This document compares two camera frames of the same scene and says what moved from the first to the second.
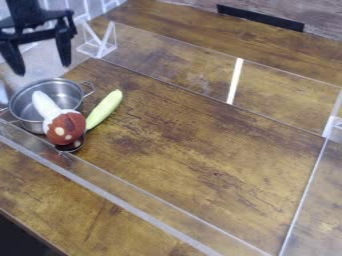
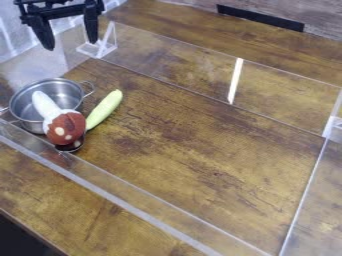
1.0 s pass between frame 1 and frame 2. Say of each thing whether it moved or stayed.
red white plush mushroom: stayed
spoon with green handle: stayed
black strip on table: stayed
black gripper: moved
